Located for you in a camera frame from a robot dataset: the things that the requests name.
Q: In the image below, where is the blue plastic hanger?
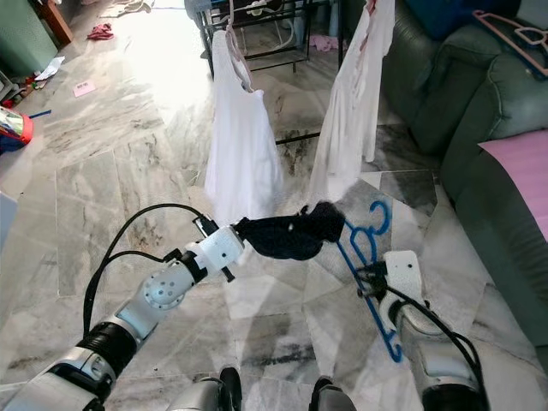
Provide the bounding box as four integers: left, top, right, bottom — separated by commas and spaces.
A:
337, 200, 403, 363

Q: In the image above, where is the dark navy garment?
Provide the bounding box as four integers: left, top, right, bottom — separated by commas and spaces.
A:
235, 201, 348, 262

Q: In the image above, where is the pale pink hanger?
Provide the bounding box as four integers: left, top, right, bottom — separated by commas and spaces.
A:
225, 0, 262, 93

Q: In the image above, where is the brown pink spare hanger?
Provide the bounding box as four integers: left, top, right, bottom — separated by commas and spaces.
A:
473, 9, 548, 78

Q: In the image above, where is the white t-shirt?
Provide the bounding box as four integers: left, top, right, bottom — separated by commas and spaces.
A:
204, 30, 285, 225

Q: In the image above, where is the robot left leg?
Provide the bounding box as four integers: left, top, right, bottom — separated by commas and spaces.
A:
167, 366, 242, 411

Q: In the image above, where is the robot leg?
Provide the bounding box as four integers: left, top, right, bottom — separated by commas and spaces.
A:
308, 377, 360, 411
167, 366, 242, 411

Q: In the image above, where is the robot right leg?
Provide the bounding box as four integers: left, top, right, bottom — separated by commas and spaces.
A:
308, 377, 360, 411

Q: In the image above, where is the long white garment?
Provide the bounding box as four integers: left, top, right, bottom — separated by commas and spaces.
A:
308, 0, 396, 205

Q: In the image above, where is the pink mat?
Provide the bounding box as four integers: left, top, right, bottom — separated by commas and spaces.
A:
478, 128, 548, 219

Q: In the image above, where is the black metal drying rack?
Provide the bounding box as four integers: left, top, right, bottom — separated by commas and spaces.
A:
193, 0, 345, 145

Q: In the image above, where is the small pink cloth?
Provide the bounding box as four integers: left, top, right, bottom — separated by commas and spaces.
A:
311, 34, 339, 52

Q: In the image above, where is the red and blue backpack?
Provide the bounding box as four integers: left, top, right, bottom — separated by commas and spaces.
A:
0, 107, 35, 153

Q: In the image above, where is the dark green sofa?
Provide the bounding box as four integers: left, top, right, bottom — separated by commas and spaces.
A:
342, 0, 548, 343

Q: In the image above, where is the small red cloth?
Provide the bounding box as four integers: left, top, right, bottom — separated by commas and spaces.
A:
87, 23, 115, 41

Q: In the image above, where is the white paper sheet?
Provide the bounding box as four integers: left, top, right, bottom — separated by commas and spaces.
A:
34, 56, 67, 80

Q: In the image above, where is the beige floor cloth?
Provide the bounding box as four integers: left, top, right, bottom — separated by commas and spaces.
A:
103, 0, 151, 16

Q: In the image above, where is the brown wooden cabinet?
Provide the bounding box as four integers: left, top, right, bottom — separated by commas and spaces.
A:
39, 0, 74, 45

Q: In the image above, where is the green plastic bin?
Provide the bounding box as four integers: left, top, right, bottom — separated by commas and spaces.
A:
0, 0, 57, 76

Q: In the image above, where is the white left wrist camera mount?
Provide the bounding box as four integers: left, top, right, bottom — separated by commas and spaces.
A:
190, 224, 247, 279

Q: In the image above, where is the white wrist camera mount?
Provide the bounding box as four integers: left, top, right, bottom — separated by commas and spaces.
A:
384, 250, 425, 301
190, 224, 247, 279

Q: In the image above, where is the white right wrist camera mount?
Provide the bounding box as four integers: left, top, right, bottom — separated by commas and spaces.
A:
384, 250, 425, 301

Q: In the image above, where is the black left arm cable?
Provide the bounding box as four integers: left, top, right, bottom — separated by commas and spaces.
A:
84, 203, 219, 339

